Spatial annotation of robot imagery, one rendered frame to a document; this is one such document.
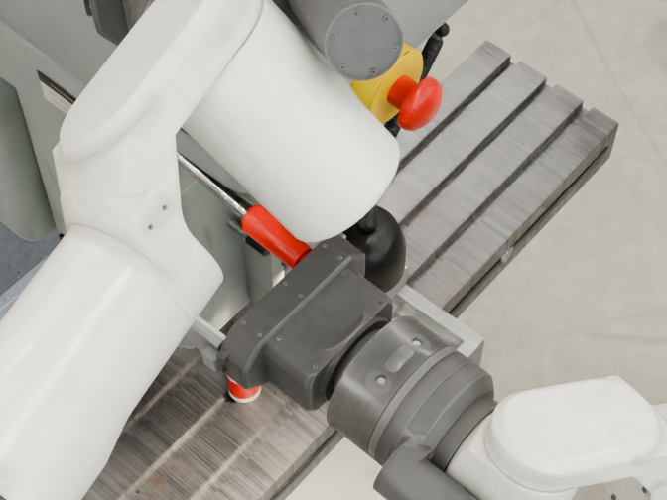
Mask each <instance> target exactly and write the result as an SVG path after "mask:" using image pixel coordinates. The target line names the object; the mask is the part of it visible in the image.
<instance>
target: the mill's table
mask: <svg viewBox="0 0 667 500"><path fill-rule="evenodd" d="M510 57H511V55H510V54H509V53H507V52H506V51H504V50H503V49H501V48H499V47H498V46H496V45H495V44H493V43H492V42H490V41H488V40H486V41H485V42H484V43H483V44H481V45H480V46H479V47H478V48H477V49H476V50H475V51H474V52H473V53H472V54H471V55H470V56H469V57H468V58H467V59H466V60H464V61H463V62H462V63H461V64H460V65H459V66H458V67H457V68H456V69H455V70H454V71H453V72H452V73H451V74H449V75H448V76H447V77H446V78H445V79H444V80H443V81H442V82H441V83H440V85H441V87H442V90H443V94H442V102H441V106H440V108H439V110H438V112H437V114H436V115H435V117H434V118H433V119H432V120H431V121H430V122H429V123H428V124H427V125H426V126H424V127H422V128H420V129H418V130H416V131H406V130H404V129H402V128H401V129H400V131H399V133H398V135H397V137H396V138H395V139H396V141H397V142H398V144H399V147H400V157H399V163H398V167H397V171H396V173H395V176H394V178H393V180H392V182H391V184H390V186H389V187H388V189H387V190H386V192H385V194H384V195H383V196H382V198H381V199H379V200H378V202H377V203H376V204H375V205H377V206H380V207H382V208H384V209H386V210H387V211H389V212H390V213H391V214H392V215H393V216H394V218H395V219H396V221H397V223H398V224H399V226H400V228H401V230H402V232H403V233H404V236H405V239H406V244H407V251H406V264H405V265H406V266H407V267H408V270H407V282H406V285H407V286H409V287H410V288H412V289H413V290H415V291H416V292H418V293H419V294H421V295H422V296H423V297H425V298H426V299H428V300H429V301H431V302H432V303H434V304H435V305H436V306H438V307H439V308H441V309H442V310H444V311H445V312H447V313H448V314H450V315H451V316H453V317H454V318H458V317H459V316H460V315H461V314H462V313H463V312H464V311H465V310H466V309H467V308H468V307H469V305H470V304H471V303H472V302H473V301H474V300H475V299H476V298H477V297H478V296H479V295H480V294H481V293H482V292H483V291H484V290H485V289H486V288H487V287H488V285H489V284H490V283H491V282H492V281H493V280H494V279H495V278H496V277H497V276H498V275H499V274H500V273H501V272H502V271H503V270H504V269H505V268H506V267H507V265H508V264H509V263H510V262H511V261H512V260H513V259H514V258H515V257H516V256H517V255H518V254H519V253H520V252H521V251H522V250H523V249H524V248H525V247H526V245H527V244H528V243H529V242H530V241H531V240H532V239H533V238H534V237H535V236H536V235H537V234H538V233H539V232H540V231H541V230H542V229H543V228H544V227H545V225H546V224H547V223H548V222H549V221H550V220H551V219H552V218H553V217H554V216H555V215H556V214H557V213H558V212H559V211H560V210H561V209H562V208H563V207H564V205H565V204H566V203H567V202H568V201H569V200H570V199H571V198H572V197H573V196H574V195H575V194H576V193H577V192H578V191H579V190H580V189H581V188H582V187H583V185H584V184H585V183H586V182H587V181H588V180H589V179H590V178H591V177H592V176H593V175H594V174H595V173H596V172H597V171H598V170H599V169H600V168H601V166H602V165H603V164H604V163H605V162H606V161H607V160H608V159H609V158H610V155H611V151H612V147H613V144H614V140H615V136H616V132H617V129H618V125H619V124H618V122H616V121H615V120H613V119H611V118H610V117H608V116H607V115H605V114H604V113H602V112H600V111H599V110H597V109H596V108H594V107H593V108H592V109H591V110H590V111H588V110H587V109H585V108H583V103H584V100H582V99H581V98H579V97H578V96H576V95H574V94H573V93H571V92H570V91H568V90H567V89H565V88H563V87H562V86H560V85H559V84H555V85H554V86H553V87H550V86H549V85H547V84H546V80H547V77H546V76H544V75H543V74H541V73H540V72H538V71H536V70H535V69H533V68H532V67H530V66H529V65H527V64H525V63H524V62H519V63H518V64H514V63H512V62H511V61H510ZM329 402H330V401H326V402H325V403H324V404H323V405H322V406H321V407H320V408H319V409H318V410H316V411H307V410H305V409H304V408H303V407H302V406H300V405H299V404H298V403H297V402H295V401H294V400H293V399H292V398H290V397H289V396H288V395H287V394H285V393H284V392H283V391H281V390H280V389H279V388H278V387H276V386H275V385H274V384H273V383H271V382H270V381H268V382H267V383H266V384H265V385H263V386H261V391H260V394H259V395H258V397H257V398H256V399H254V400H253V401H251V402H247V403H241V402H237V401H235V400H234V399H232V398H231V396H230V395H229V392H228V387H227V380H226V374H225V373H224V374H222V373H220V372H219V371H218V370H217V371H216V372H214V371H212V370H211V369H210V368H209V367H207V366H206V365H205V364H204V363H203V359H202V353H201V352H200V351H199V350H198V349H196V348H189V349H186V348H181V347H178V346H177V348H176V349H175V351H174V352H173V353H172V355H171V356H170V358H169V359H168V361H167V362H166V364H165V365H164V366H163V368H162V369H161V371H160V372H159V374H158V375H157V377H156V378H155V379H154V381H153V382H152V384H151V385H150V387H149V388H148V389H147V391H146V392H145V394H144V395H143V397H142V398H141V400H140V401H139V402H138V404H137V405H136V407H135V408H134V410H133V411H132V413H131V414H130V416H129V418H128V419H127V421H126V423H125V425H124V427H123V429H122V431H121V434H120V436H119V438H118V440H117V442H116V444H115V447H114V449H113V450H112V452H111V454H110V456H109V459H108V461H107V463H106V465H105V466H104V467H103V469H102V470H101V472H100V473H99V475H98V476H97V478H96V479H95V480H94V482H93V483H92V485H91V486H90V488H89V489H88V491H87V492H86V493H85V495H84V496H83V498H82V499H81V500H285V499H286V498H287V497H288V496H289V495H290V494H291V493H292V492H293V491H294V490H295V489H296V488H297V487H298V486H299V485H300V483H301V482H302V481H303V480H304V479H305V478H306V477H307V476H308V475H309V474H310V473H311V472H312V471H313V470H314V469H315V468H316V467H317V466H318V465H319V463H320V462H321V461H322V460H323V459H324V458H325V457H326V456H327V455H328V454H329V453H330V452H331V451H332V450H333V449H334V448H335V447H336V446H337V444H338V443H339V442H340V441H341V440H342V439H343V438H344V436H343V435H342V434H340V433H339V432H338V431H337V430H335V429H334V428H333V427H332V426H330V425H329V423H328V421H327V409H328V405H329Z"/></svg>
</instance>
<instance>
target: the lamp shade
mask: <svg viewBox="0 0 667 500"><path fill-rule="evenodd" d="M374 210H375V211H374V225H373V227H371V228H370V229H362V228H360V227H359V225H358V221H357V222H356V223H355V224H353V225H352V226H350V227H349V228H348V229H347V230H345V231H343V232H342V233H343V234H345V235H346V240H347V241H349V243H350V244H352V245H353V246H355V247H356V248H357V249H359V250H360V251H361V252H363V253H364V254H365V275H364V278H365V279H366V280H368V281H369V282H370V283H372V284H373V285H374V286H376V287H377V288H379V289H380V290H381V291H383V292H384V293H387V292H389V291H390V290H391V289H393V288H394V287H395V286H396V285H397V284H398V283H399V281H400V280H401V278H402V276H403V274H404V271H405V264H406V251H407V244H406V239H405V236H404V233H403V232H402V230H401V228H400V226H399V224H398V223H397V221H396V219H395V218H394V216H393V215H392V214H391V213H390V212H389V211H387V210H386V209H384V208H382V207H380V206H377V205H375V209H374Z"/></svg>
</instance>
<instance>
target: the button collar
mask: <svg viewBox="0 0 667 500"><path fill-rule="evenodd" d="M422 70H423V56H422V54H421V52H420V51H418V50H417V49H415V48H414V47H412V46H410V45H409V44H407V43H406V42H403V48H402V52H401V54H400V57H399V59H398V60H397V62H396V64H395V65H394V66H393V67H391V68H390V69H389V70H388V71H387V72H385V73H384V74H383V75H381V76H379V77H377V78H374V79H372V80H368V81H356V80H353V81H352V84H351V86H350V87H351V89H352V90H353V91H354V93H355V94H356V96H357V97H358V98H359V100H360V101H361V103H362V104H363V105H364V106H365V107H366V108H367V109H368V110H369V111H370V112H371V113H372V114H373V115H374V117H375V118H376V119H377V120H378V121H379V122H380V123H381V124H383V123H385V122H387V121H389V120H390V119H391V118H393V117H394V116H395V115H396V114H397V113H398V112H399V111H400V110H398V109H397V108H395V107H394V106H392V105H391V104H389V103H388V102H387V95H388V92H389V90H390V88H391V87H392V85H393V84H394V82H395V81H396V80H397V79H398V78H399V77H401V76H403V75H406V76H408V77H409V78H411V79H412V80H414V81H415V82H417V83H418V82H419V80H420V77H421V74H422Z"/></svg>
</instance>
